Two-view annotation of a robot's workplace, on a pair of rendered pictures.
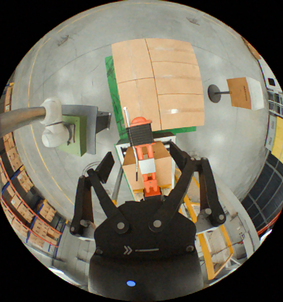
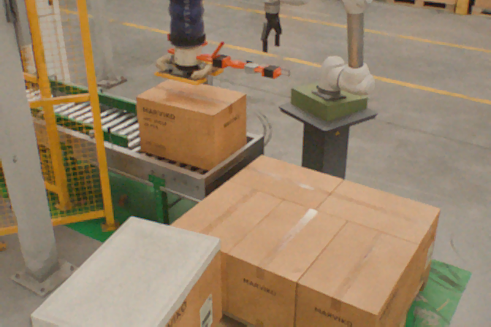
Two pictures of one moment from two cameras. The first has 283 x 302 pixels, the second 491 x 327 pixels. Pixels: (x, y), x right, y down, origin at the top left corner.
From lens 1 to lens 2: 316 cm
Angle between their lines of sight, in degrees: 50
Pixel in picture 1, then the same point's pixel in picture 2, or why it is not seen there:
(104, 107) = not seen: hidden behind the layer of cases
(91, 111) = (326, 125)
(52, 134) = (331, 66)
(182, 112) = (226, 210)
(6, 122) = (350, 20)
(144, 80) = (320, 199)
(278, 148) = not seen: outside the picture
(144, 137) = (269, 68)
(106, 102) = not seen: hidden behind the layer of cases
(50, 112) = (348, 72)
